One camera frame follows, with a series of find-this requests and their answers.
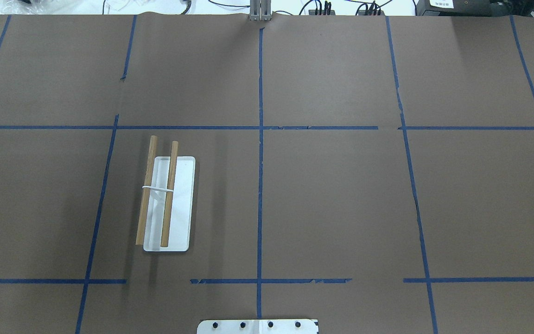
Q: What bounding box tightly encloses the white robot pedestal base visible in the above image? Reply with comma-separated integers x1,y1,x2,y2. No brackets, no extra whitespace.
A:
197,319,319,334

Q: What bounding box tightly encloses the white wooden towel rack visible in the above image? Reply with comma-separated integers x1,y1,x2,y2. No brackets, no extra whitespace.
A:
135,135,196,252

